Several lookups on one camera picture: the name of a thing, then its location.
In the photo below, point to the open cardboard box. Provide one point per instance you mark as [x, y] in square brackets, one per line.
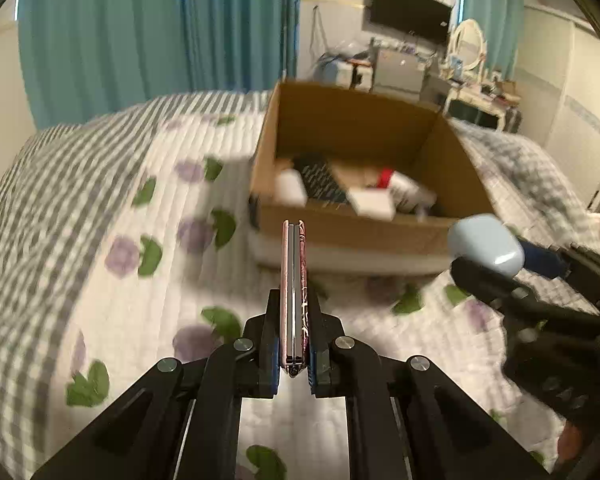
[358, 136]

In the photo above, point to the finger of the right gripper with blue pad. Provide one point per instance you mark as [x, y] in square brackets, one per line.
[500, 292]
[545, 261]

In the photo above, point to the white floral quilt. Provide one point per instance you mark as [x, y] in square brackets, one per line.
[178, 276]

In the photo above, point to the blue corner curtain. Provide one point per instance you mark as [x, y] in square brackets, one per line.
[500, 22]

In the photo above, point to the white suitcase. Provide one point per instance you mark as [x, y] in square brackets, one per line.
[348, 73]

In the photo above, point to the person's right hand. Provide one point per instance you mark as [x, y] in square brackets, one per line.
[571, 442]

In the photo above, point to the black remote control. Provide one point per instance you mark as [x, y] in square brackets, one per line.
[318, 180]

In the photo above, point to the blue window curtain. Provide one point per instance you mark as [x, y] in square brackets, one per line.
[85, 58]

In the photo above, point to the white louvered wardrobe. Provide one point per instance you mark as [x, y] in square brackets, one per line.
[557, 75]

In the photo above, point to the light blue earbuds case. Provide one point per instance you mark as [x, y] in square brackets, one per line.
[484, 239]

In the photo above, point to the grey checkered blanket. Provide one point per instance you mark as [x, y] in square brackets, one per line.
[58, 201]

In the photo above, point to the white bottle red cap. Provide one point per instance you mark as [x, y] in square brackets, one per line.
[407, 194]

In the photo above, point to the white dressing table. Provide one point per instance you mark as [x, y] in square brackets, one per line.
[485, 105]

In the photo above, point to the pink patterned phone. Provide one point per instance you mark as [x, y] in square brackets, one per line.
[294, 299]

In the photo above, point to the silver mini fridge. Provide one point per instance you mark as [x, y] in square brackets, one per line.
[398, 74]

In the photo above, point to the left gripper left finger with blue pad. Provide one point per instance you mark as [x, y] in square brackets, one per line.
[178, 421]

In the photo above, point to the black wall television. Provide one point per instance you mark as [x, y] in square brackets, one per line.
[426, 19]

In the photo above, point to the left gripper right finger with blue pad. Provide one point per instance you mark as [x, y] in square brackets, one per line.
[408, 419]

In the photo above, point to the white contoured bottle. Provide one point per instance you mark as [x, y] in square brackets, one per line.
[289, 189]

